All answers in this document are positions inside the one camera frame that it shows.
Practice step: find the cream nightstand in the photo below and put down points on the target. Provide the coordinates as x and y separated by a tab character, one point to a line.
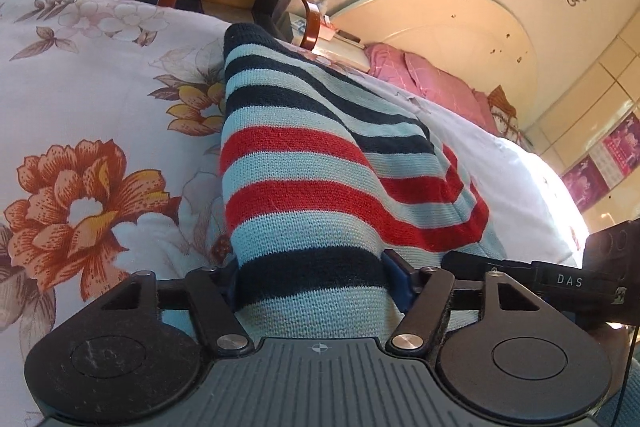
340	53

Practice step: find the small pink pillow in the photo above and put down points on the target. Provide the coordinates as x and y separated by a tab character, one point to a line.
385	59

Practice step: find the striped knit sweater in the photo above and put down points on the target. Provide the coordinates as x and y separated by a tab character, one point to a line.
300	207

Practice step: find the large pink pillow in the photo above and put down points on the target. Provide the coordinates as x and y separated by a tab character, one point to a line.
440	87

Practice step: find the floral bed sheet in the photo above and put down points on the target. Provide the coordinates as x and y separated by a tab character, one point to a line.
100	72

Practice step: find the pink tissue box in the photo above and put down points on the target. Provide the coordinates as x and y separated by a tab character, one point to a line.
300	27

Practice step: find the cream wardrobe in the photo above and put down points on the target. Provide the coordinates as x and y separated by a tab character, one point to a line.
615	72

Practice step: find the printed cartoon pillow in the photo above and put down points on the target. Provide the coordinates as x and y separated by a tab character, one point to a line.
505	112

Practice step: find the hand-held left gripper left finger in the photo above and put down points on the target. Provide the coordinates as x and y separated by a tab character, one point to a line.
220	278

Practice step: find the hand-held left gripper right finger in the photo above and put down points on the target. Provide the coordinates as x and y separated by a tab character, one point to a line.
397	277

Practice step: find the pink wall poster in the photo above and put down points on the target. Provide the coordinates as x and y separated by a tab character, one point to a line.
622	144
582	184

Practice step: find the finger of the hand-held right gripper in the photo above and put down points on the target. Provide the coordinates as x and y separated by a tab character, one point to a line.
480	263

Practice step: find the black phone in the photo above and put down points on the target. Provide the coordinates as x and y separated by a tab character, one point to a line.
348	36

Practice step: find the clear pump bottle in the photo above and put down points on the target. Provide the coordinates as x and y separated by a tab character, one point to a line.
325	4

